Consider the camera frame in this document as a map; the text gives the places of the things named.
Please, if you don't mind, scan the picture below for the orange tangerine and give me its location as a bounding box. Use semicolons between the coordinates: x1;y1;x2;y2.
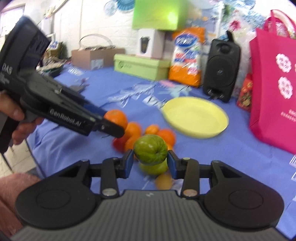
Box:
157;128;176;147

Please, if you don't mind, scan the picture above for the orange paper cup pack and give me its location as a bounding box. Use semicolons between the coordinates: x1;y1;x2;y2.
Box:
168;27;205;87

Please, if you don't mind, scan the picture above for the green tomato fruit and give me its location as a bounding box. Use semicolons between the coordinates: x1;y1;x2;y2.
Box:
133;135;168;166

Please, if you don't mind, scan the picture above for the small orange mandarin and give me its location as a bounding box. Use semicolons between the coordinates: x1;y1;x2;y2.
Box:
144;124;160;135

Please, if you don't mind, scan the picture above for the pink tote bag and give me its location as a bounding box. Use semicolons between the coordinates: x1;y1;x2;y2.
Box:
249;9;295;154

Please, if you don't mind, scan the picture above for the yellow plate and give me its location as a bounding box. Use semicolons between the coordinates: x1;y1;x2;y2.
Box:
162;96;229;138

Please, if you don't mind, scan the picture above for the brown kiwi on table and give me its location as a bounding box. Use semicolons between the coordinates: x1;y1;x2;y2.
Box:
155;173;173;190

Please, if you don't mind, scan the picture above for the blue patterned tablecloth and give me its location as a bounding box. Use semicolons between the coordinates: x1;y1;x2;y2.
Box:
28;68;295;238

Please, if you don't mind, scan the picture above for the person's pink clothed leg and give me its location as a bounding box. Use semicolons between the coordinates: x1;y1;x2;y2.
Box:
0;173;40;237

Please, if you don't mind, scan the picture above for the brown cardboard box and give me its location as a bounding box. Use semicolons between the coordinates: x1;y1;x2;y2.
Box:
71;48;125;70

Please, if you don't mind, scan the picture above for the orange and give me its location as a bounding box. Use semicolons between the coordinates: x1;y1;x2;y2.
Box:
104;109;128;129

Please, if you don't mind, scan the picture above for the light green apple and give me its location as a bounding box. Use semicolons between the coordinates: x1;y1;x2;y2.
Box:
138;160;168;176

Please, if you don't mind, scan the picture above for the large green box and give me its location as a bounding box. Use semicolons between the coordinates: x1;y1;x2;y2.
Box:
132;0;189;31

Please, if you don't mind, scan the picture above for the red fruit carton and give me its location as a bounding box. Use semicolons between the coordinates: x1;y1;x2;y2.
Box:
236;73;253;112

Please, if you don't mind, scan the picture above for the person's left hand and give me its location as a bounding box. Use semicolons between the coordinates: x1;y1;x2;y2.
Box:
1;91;44;145

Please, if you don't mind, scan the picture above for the white cup box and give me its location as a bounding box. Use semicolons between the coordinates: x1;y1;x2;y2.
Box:
136;29;165;59

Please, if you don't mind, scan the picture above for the black speaker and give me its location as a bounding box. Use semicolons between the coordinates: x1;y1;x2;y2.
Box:
202;30;241;103

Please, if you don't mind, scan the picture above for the red cherry tomato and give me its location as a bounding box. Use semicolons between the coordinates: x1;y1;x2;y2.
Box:
112;137;126;153

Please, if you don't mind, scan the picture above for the light green shoe box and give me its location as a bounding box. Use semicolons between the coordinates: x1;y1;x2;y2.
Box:
114;54;171;81

